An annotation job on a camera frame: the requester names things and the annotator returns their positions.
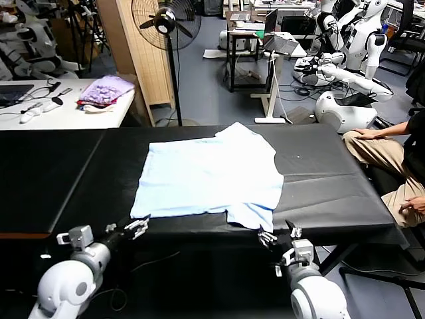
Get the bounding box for black tripod stands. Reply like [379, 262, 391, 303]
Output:
[66, 0, 112, 72]

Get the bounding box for white grey background robot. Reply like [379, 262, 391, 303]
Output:
[0, 0, 80, 81]

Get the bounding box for person's right hand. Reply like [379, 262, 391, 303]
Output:
[352, 128, 381, 140]

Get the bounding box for black wooden-edged table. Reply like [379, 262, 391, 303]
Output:
[0, 128, 107, 240]

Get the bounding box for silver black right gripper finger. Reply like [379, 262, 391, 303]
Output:
[258, 230, 278, 249]
[284, 219, 302, 239]

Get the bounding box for black floor cable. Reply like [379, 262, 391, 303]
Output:
[131, 251, 182, 273]

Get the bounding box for light wooden partition panel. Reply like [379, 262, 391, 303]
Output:
[96, 0, 176, 126]

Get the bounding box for purple folded garment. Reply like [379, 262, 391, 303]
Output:
[78, 74, 136, 106]

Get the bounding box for person's right forearm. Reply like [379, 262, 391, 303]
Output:
[378, 121, 412, 138]

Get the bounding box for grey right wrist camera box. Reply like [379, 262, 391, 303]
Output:
[282, 239, 315, 266]

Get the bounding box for dark laptop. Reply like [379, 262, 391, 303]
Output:
[0, 84, 35, 108]

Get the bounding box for khaki trousers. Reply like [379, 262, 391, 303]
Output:
[341, 129, 425, 229]

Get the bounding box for cream folded cloth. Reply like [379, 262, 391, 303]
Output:
[84, 102, 118, 115]

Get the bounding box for slim white humanoid robot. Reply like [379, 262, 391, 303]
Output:
[311, 0, 346, 54]

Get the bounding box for light blue T-shirt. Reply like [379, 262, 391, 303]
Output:
[129, 122, 285, 233]

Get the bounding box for black office chair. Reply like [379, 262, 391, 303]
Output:
[378, 0, 425, 77]

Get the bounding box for grey floor mat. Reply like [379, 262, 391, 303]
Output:
[280, 106, 313, 126]

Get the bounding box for black standing fan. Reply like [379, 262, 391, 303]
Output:
[131, 0, 203, 127]

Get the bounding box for white table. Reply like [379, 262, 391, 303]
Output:
[0, 78, 137, 130]

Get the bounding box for black table cover sheet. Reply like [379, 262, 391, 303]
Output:
[49, 124, 410, 249]

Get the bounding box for white standing desk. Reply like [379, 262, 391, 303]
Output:
[250, 48, 308, 125]

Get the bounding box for person's left hand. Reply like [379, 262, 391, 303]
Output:
[400, 195, 425, 216]

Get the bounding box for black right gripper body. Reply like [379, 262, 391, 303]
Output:
[269, 237, 295, 263]

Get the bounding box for open grey laptop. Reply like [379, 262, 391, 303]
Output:
[263, 8, 299, 56]

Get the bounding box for white rounded device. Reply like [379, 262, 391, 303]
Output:
[218, 29, 233, 51]

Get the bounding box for large white humanoid robot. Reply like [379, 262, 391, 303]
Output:
[341, 0, 390, 80]

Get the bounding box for black metal floor frame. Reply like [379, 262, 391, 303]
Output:
[338, 265, 425, 319]

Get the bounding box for black seat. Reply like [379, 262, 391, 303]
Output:
[365, 162, 408, 200]

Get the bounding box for person's black shirt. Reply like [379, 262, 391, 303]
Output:
[402, 108, 425, 189]

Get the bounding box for white floor sheet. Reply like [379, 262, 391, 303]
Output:
[203, 49, 228, 60]

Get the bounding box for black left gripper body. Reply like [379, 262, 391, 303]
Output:
[99, 229, 133, 253]

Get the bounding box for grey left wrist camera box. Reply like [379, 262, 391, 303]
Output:
[56, 225, 94, 252]

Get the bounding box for black small desk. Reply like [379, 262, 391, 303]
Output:
[225, 28, 276, 93]

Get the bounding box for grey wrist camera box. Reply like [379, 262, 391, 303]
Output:
[56, 225, 94, 252]
[282, 239, 315, 266]

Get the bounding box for white rounded robot base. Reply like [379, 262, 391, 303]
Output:
[314, 91, 379, 134]

